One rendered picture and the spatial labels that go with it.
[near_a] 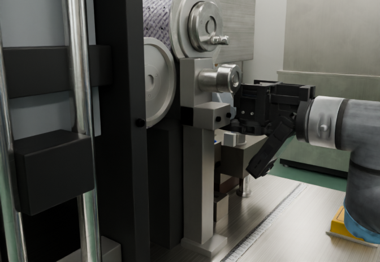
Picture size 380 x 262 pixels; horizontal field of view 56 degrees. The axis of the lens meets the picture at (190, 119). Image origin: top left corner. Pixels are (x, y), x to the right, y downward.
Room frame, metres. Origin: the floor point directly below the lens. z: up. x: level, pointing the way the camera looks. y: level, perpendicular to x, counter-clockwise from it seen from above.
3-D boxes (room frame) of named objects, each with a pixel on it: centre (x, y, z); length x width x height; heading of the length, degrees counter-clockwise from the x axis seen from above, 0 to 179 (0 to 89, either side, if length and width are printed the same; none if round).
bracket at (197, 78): (0.53, -0.03, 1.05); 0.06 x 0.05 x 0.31; 55
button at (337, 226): (0.57, -0.30, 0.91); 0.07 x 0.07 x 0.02; 55
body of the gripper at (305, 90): (0.56, -0.14, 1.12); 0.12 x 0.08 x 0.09; 55
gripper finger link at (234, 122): (0.58, -0.07, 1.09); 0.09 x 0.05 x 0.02; 56
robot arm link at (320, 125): (0.52, -0.20, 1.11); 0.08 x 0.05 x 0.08; 145
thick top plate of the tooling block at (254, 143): (0.82, 0.02, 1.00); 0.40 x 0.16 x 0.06; 55
